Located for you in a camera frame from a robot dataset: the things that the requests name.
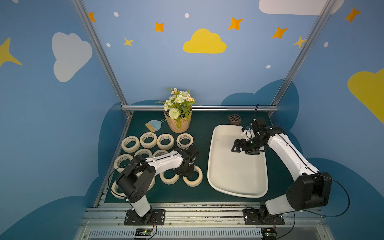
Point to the cream plastic storage box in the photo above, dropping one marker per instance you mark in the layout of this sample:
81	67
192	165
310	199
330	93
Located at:
235	174

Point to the beige ribbed flower pot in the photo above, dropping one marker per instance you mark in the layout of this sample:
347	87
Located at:
179	125

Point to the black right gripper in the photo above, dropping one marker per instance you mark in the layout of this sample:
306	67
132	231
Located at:
247	145

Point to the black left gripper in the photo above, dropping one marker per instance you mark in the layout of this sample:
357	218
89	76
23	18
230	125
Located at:
186	169

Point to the white green artificial flowers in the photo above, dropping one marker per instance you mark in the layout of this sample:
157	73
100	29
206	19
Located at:
179	104

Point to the right aluminium frame post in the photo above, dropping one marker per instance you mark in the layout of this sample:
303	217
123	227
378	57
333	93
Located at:
311	38

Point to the cream tape roll small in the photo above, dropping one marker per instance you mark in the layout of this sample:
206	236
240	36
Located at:
115	193

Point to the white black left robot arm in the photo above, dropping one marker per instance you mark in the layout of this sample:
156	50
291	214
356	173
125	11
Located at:
134	181

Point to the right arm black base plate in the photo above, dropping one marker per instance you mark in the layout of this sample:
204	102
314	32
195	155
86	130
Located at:
257	217

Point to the right small circuit board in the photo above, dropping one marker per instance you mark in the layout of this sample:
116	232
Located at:
268	234

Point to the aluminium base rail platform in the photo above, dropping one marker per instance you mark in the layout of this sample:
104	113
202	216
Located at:
198	221

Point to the aluminium frame post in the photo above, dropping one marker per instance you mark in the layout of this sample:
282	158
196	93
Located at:
85	18
311	38

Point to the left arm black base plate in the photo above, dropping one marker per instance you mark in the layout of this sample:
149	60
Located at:
155	216

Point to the small circuit board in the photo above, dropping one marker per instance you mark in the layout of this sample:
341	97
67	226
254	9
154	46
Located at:
145	233
268	234

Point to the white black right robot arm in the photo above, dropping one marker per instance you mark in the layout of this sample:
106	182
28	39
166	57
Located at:
310	188

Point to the left small circuit board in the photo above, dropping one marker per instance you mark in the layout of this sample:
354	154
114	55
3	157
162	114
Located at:
145	233

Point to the horizontal aluminium frame rail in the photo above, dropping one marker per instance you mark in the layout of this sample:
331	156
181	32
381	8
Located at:
204	108

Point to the left aluminium frame post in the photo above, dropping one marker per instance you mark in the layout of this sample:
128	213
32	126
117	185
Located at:
85	18

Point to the light blue hand brush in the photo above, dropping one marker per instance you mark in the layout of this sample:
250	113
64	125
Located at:
154	125

